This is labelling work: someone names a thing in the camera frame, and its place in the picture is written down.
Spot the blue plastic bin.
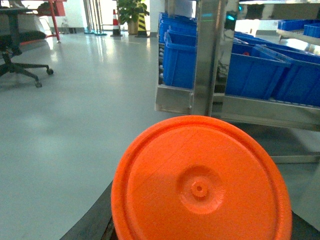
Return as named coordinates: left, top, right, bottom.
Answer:
left=162, top=29, right=197, bottom=89
left=225, top=43, right=291, bottom=100

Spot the blue plastic bin front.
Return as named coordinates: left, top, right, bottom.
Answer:
left=225, top=43, right=291, bottom=100

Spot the red metal table frame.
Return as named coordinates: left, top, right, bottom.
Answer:
left=26, top=0, right=67, bottom=44

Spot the orange cylindrical capacitor 4680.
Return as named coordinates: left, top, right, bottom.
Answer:
left=111, top=115, right=292, bottom=240

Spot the stainless steel roller rack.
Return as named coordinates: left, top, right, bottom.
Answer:
left=155, top=0, right=320, bottom=164

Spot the blue plastic bin rear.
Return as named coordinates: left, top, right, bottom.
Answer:
left=162, top=29, right=197, bottom=89

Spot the black office chair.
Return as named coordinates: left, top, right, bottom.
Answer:
left=0, top=7, right=54, bottom=88

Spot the yellow black traffic cone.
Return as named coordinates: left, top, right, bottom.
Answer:
left=135, top=13, right=150, bottom=38

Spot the potted green plant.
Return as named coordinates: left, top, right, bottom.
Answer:
left=117, top=0, right=150, bottom=36

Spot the blue bin far right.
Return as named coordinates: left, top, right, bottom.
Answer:
left=256, top=44, right=320, bottom=107

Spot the red white traffic cone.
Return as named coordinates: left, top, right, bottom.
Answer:
left=110, top=9, right=123, bottom=37

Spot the blue bin on side rack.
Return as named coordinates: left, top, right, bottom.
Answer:
left=277, top=19, right=320, bottom=38

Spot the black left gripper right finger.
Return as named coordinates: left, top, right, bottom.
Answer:
left=291, top=211, right=320, bottom=240

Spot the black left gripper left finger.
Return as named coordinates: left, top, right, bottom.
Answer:
left=60, top=181, right=113, bottom=240

